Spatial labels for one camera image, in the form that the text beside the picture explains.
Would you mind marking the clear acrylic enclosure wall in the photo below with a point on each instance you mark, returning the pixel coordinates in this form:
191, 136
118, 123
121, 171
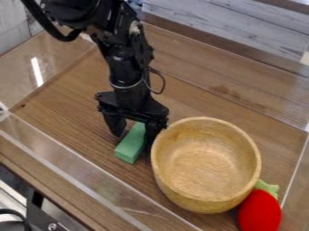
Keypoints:
105, 203

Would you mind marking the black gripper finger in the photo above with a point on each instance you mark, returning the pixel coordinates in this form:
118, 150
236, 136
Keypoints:
116, 122
153, 129

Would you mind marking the black table clamp bracket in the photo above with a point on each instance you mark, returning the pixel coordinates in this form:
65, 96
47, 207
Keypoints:
26, 216

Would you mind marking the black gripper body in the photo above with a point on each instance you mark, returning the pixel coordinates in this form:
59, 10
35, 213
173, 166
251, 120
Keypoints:
132, 102

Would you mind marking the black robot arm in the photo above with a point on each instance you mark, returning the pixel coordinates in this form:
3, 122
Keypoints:
113, 24

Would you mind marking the brown wooden bowl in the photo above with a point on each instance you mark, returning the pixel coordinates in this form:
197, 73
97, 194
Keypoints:
207, 164

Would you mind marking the red plush strawberry toy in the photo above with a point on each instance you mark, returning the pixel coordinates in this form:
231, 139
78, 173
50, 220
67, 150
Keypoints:
260, 211

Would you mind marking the green foam block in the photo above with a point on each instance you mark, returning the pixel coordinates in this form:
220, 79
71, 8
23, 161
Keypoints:
130, 146

